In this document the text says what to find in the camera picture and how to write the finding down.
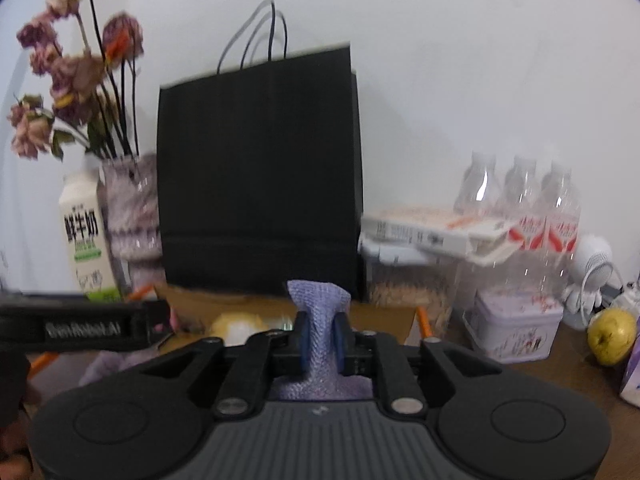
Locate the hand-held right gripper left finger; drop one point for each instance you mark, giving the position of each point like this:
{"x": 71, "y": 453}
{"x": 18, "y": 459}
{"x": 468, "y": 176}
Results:
{"x": 301, "y": 345}

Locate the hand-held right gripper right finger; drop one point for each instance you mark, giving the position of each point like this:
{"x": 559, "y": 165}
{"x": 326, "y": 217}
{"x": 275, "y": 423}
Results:
{"x": 341, "y": 345}

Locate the purple fluffy headband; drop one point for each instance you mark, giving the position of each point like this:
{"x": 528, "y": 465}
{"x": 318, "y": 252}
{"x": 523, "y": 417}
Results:
{"x": 107, "y": 367}

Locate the red cardboard box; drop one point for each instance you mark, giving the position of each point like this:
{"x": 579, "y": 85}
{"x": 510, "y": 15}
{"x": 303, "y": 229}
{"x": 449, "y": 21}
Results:
{"x": 385, "y": 322}

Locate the yellow white plush toy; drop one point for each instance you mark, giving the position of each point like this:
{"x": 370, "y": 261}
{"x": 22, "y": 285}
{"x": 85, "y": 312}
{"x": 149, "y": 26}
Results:
{"x": 235, "y": 327}

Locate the white green milk carton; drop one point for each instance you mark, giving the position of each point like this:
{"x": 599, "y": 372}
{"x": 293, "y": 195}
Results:
{"x": 85, "y": 240}

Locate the clear grain container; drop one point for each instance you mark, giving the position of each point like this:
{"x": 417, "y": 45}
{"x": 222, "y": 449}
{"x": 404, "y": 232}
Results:
{"x": 405, "y": 285}

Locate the purple knit-covered vase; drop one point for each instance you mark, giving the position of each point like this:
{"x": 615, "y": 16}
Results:
{"x": 130, "y": 200}

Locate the white flat carton box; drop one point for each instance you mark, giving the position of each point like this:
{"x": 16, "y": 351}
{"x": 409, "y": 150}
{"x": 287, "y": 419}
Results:
{"x": 425, "y": 232}

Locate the black paper bag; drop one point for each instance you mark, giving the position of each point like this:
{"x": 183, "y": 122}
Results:
{"x": 260, "y": 185}

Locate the pale floral tin box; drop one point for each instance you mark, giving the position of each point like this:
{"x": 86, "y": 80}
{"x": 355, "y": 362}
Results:
{"x": 515, "y": 330}

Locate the clear water bottle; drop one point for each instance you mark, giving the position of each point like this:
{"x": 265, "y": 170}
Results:
{"x": 522, "y": 195}
{"x": 477, "y": 185}
{"x": 562, "y": 210}

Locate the dried pink rose bouquet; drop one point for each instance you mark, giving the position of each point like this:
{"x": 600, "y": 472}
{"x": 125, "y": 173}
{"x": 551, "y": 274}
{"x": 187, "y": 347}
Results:
{"x": 75, "y": 70}

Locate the white round device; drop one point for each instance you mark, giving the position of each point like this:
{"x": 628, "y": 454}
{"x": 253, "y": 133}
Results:
{"x": 592, "y": 255}

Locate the yellow-green apple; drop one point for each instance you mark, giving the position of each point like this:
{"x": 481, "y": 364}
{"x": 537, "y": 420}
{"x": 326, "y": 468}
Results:
{"x": 612, "y": 337}

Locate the purple tissue pack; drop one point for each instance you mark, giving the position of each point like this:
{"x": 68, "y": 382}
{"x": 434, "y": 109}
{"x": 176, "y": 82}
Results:
{"x": 632, "y": 375}

